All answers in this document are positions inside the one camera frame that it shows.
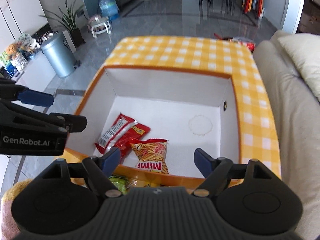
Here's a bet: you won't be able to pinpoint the green pastry snack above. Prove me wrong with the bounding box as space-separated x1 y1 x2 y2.
109 175 137 195

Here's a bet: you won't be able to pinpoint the red snack packet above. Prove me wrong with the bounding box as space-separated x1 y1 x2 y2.
95 113 151 162

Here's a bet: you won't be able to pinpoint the Mimi shrimp sticks bag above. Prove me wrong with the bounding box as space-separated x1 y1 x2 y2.
129 138 169 174

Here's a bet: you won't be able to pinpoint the clutter of toys on console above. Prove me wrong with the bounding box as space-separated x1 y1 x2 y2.
1 33 40 77

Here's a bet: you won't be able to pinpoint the yellow checkered tablecloth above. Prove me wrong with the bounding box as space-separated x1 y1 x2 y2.
63 36 281 176

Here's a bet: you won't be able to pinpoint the silver pedal trash can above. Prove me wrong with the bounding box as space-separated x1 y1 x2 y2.
41 33 81 79

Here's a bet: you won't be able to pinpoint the orange cardboard box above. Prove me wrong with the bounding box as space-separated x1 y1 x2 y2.
66 66 241 188

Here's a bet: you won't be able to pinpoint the pink blanket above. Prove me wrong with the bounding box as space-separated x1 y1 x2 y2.
1 197 20 240

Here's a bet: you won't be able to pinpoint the potted grass plant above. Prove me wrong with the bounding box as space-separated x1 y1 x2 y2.
39 0 85 48

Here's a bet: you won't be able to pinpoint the beige sofa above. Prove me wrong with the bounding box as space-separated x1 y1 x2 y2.
253 30 319 239

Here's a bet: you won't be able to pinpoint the small white stool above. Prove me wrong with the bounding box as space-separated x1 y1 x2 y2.
89 17 112 38

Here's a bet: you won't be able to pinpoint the snack bag on floor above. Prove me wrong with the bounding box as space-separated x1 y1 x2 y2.
214 33 255 52

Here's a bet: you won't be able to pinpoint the blue water jug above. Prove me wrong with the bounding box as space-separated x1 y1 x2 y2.
99 0 119 20

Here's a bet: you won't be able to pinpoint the white cushion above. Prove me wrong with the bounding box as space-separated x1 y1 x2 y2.
278 33 320 100

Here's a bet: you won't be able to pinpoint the orange stacked stools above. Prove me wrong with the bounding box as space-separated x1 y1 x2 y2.
242 0 264 20

